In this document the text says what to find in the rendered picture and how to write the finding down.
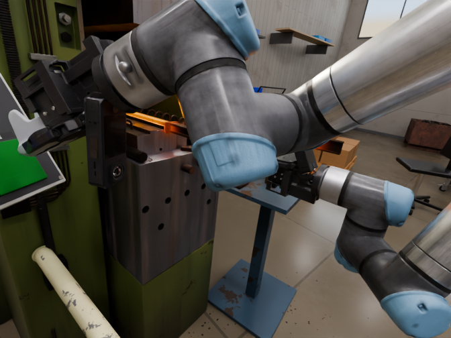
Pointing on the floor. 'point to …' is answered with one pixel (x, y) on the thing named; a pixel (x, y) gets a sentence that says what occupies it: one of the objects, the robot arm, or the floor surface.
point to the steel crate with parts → (427, 135)
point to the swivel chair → (425, 167)
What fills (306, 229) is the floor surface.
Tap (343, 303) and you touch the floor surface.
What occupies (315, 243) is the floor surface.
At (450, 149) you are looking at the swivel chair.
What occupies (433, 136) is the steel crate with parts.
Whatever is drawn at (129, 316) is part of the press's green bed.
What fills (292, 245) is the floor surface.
